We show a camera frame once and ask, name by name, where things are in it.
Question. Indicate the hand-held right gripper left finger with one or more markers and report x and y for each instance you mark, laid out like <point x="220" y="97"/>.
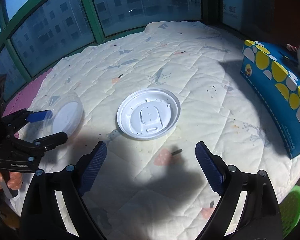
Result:
<point x="93" y="165"/>

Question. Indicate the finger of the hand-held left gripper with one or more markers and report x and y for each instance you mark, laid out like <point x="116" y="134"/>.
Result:
<point x="53" y="138"/>
<point x="38" y="115"/>

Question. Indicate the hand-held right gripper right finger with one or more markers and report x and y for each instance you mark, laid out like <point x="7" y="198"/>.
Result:
<point x="210" y="167"/>

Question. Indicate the clear round plastic container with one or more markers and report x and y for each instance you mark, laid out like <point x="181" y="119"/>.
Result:
<point x="67" y="115"/>

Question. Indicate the white plastic cup lid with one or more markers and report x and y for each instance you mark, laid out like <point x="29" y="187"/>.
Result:
<point x="147" y="115"/>

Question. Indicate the green plastic mesh basket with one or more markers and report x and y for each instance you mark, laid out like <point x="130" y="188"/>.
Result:
<point x="292" y="210"/>

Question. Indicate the person's left hand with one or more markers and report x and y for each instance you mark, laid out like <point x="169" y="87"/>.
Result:
<point x="15" y="180"/>

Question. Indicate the pink foam mat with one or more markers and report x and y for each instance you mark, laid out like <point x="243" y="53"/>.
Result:
<point x="27" y="90"/>

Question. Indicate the small dark stick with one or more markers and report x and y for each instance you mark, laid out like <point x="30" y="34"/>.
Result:
<point x="177" y="152"/>

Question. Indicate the white quilted mat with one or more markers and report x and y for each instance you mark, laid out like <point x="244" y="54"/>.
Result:
<point x="190" y="80"/>

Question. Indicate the blue box with dots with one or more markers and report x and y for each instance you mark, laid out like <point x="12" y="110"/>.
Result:
<point x="272" y="100"/>

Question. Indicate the green framed window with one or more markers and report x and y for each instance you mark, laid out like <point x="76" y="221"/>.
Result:
<point x="65" y="17"/>

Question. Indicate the white panel with leaf logo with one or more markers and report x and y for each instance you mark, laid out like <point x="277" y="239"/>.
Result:
<point x="232" y="5"/>

